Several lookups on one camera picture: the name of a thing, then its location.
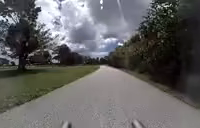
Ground distant trees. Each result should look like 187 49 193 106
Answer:
52 43 110 66

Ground grass verge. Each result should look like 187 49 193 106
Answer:
0 64 101 119

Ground robot's own part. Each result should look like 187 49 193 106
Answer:
131 119 144 128
61 120 72 128

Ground grass strip beside trees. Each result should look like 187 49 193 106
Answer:
119 67 200 111

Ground row of trees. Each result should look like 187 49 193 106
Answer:
107 0 200 98

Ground tall dark tree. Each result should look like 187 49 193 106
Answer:
0 0 57 72

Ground grey paved path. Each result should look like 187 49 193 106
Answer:
0 64 200 128

